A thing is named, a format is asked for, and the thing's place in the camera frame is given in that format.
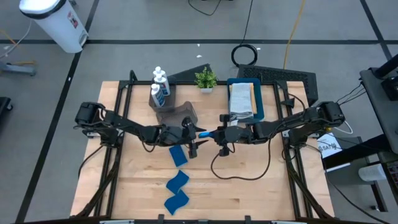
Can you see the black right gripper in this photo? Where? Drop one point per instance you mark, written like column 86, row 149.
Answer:
column 236, row 135

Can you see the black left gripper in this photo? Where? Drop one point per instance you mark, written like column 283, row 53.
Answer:
column 177, row 135

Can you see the wavy blue sponge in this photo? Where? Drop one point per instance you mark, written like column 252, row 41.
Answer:
column 176, row 202
column 203, row 134
column 177, row 182

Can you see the rectangular blue sponge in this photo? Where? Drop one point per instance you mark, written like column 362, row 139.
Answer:
column 178, row 156

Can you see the orange microfibre cloth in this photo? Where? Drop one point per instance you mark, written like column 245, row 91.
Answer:
column 255, row 102

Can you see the white plastic cleaner bottle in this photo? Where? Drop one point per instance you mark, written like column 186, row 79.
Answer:
column 158, row 98
column 163, row 87
column 158, row 71

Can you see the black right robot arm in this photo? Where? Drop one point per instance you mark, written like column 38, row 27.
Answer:
column 280, row 126

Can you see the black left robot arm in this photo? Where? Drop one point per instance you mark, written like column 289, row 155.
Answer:
column 124, row 124

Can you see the grey mesh storage bin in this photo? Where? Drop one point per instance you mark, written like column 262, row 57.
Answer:
column 177, row 112
column 171, row 99

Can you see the green plant in white pot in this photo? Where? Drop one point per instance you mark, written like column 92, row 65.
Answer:
column 206, row 79

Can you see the blue plastic bin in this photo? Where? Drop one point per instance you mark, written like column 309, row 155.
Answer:
column 261, row 99

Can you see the black flat panel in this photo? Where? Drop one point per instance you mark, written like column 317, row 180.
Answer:
column 191, row 74

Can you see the black perforated panel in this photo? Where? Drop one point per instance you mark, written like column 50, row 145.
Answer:
column 280, row 74

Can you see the white bar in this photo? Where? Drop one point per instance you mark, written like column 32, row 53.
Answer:
column 116, row 222
column 284, row 222

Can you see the white printed paper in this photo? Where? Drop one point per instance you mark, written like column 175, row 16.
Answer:
column 329, row 147

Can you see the black beam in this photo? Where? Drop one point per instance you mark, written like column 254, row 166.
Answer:
column 342, row 157

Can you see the white cylinder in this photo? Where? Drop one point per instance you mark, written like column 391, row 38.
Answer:
column 371, row 172

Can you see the grey cart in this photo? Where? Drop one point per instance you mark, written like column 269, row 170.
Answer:
column 376, row 102

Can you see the white pedal trash bin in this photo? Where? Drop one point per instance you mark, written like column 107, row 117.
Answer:
column 59, row 28

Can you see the black box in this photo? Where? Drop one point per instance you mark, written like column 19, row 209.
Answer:
column 391, row 88

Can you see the black pole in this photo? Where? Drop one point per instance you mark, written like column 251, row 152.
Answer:
column 387, row 67

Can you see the grey stand foot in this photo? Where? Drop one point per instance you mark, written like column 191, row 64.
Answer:
column 18, row 69

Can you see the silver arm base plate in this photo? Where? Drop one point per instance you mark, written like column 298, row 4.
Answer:
column 285, row 133
column 91, row 134

